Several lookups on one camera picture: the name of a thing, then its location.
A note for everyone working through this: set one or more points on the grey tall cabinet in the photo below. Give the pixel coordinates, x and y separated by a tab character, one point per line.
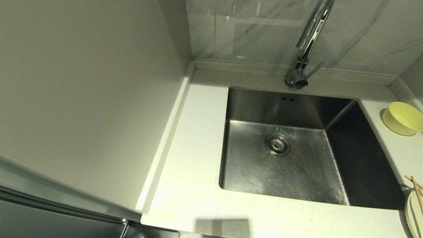
82	99

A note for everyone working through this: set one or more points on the chrome kitchen faucet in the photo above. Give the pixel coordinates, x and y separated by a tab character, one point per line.
310	29

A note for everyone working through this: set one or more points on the cream white round plate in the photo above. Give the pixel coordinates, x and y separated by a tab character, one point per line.
414	215

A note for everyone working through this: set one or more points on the stainless steel sink basin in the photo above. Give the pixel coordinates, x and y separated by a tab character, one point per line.
297	172

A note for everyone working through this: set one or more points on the yellow plastic bowl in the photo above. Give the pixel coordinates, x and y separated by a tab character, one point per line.
404	117

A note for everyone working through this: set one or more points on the round metal drain strainer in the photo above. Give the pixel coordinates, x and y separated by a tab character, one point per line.
277	144

